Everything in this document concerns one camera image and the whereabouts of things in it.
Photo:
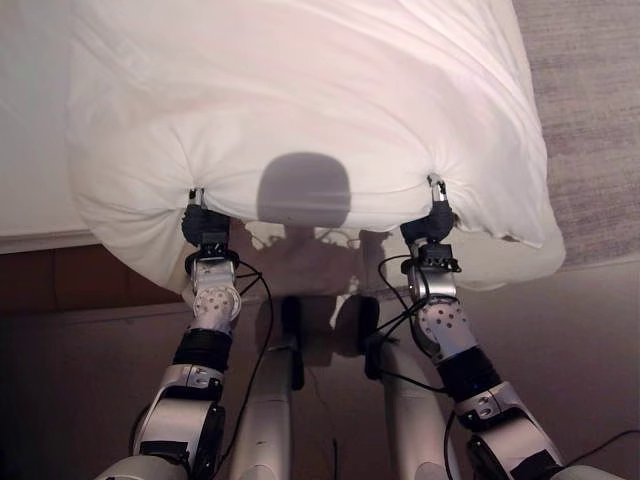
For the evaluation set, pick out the silver robot leg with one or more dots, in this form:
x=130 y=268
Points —
x=267 y=415
x=405 y=420

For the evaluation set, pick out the white bed mattress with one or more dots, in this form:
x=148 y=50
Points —
x=30 y=125

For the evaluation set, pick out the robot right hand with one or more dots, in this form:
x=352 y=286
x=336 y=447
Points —
x=432 y=225

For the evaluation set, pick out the grey woven rug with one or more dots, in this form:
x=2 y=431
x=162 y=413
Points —
x=590 y=100

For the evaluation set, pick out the silver robot left leg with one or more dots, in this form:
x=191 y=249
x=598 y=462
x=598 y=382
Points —
x=267 y=415

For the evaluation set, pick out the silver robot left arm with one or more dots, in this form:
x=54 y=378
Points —
x=180 y=415

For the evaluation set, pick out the silver robot right leg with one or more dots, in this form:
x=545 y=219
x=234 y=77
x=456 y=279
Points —
x=405 y=420

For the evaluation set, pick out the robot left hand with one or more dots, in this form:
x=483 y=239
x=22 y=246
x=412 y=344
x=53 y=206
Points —
x=204 y=222

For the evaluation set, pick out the large white pillow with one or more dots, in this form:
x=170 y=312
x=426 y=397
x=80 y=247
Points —
x=310 y=100

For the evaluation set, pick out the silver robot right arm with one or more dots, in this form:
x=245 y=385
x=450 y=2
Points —
x=500 y=425

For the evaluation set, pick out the brown wooden bed frame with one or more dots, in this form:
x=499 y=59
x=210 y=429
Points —
x=75 y=277

